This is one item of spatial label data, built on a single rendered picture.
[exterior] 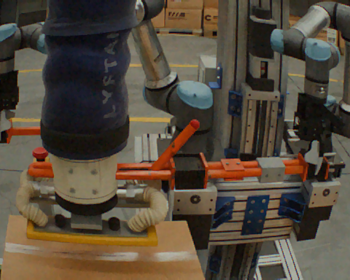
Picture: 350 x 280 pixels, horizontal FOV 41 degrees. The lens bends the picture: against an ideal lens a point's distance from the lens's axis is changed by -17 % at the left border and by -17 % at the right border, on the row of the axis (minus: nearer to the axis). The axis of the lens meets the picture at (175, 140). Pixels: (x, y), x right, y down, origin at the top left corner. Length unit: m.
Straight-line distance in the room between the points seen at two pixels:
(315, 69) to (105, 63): 0.52
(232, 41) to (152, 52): 0.31
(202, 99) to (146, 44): 0.26
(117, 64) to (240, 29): 0.85
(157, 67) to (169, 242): 0.60
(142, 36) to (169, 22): 6.67
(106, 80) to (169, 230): 0.62
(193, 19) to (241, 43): 6.51
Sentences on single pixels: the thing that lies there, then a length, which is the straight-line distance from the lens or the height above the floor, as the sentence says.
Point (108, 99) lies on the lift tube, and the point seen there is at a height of 1.44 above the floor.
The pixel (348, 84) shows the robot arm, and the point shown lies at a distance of 1.80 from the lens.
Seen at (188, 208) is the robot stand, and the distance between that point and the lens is 1.75.
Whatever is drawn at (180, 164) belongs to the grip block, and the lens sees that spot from 1.30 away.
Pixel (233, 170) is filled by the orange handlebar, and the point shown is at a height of 1.24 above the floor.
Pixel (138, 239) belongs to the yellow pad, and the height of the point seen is 1.13.
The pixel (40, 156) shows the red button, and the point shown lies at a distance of 1.85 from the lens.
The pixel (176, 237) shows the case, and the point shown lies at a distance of 1.56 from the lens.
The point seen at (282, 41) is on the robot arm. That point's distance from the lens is 1.41.
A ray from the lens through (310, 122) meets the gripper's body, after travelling 1.32.
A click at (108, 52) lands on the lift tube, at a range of 1.11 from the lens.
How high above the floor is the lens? 1.82
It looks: 24 degrees down
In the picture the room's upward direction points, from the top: 3 degrees clockwise
